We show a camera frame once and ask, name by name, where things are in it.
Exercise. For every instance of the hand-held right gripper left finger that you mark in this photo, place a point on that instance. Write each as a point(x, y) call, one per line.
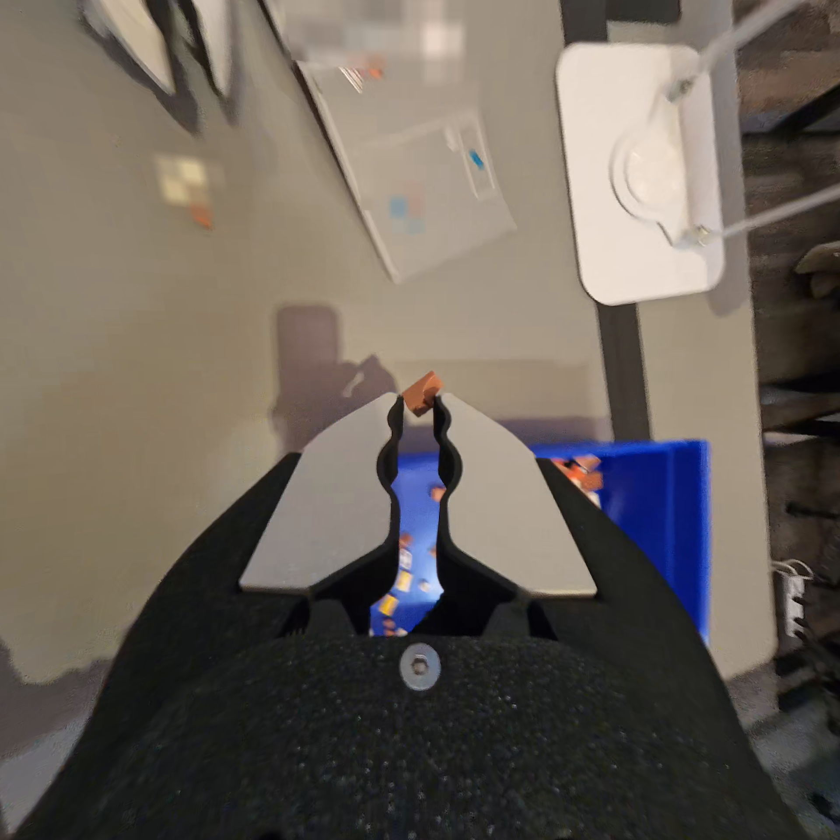
point(315, 518)

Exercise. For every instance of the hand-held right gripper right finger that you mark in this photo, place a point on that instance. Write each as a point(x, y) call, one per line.
point(518, 518)

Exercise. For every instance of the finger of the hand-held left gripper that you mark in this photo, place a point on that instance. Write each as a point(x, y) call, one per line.
point(216, 39)
point(134, 33)

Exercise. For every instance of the pile of toy bricks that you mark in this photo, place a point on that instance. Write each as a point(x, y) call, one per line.
point(584, 476)

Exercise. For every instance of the blue plastic bin with bricks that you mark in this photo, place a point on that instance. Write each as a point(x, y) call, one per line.
point(656, 512)

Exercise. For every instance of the small brown curved brick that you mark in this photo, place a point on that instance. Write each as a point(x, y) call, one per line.
point(420, 392)

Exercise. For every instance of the grey desk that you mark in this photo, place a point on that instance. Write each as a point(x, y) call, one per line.
point(131, 328)

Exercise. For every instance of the white power strip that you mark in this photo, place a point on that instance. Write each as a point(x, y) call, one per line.
point(794, 597)

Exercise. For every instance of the grey instruction booklet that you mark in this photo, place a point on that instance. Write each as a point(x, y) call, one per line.
point(453, 210)

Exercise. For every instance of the white stand base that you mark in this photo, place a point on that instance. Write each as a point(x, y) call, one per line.
point(604, 197)

